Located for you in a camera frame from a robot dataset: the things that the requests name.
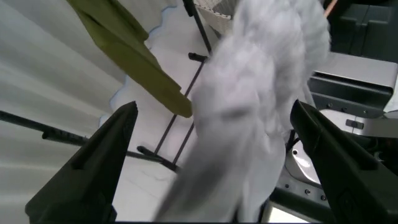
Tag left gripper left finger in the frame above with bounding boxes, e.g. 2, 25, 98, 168
24, 101, 139, 223

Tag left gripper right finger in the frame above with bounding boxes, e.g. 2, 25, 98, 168
289, 99, 398, 224

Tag green printed sleeveless shirt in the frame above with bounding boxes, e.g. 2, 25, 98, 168
67, 0, 193, 119

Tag pale grey shorts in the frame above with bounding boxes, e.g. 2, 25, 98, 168
154, 0, 332, 223

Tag pink clothes hanger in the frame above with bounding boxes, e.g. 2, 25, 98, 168
323, 0, 338, 18

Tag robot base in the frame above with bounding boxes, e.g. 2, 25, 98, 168
261, 0, 398, 223

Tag black clothes rack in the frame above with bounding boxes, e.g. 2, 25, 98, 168
0, 0, 214, 172

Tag white laundry basket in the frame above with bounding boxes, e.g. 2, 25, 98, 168
194, 0, 237, 37

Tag white curtain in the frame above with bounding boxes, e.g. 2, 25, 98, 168
0, 0, 178, 223

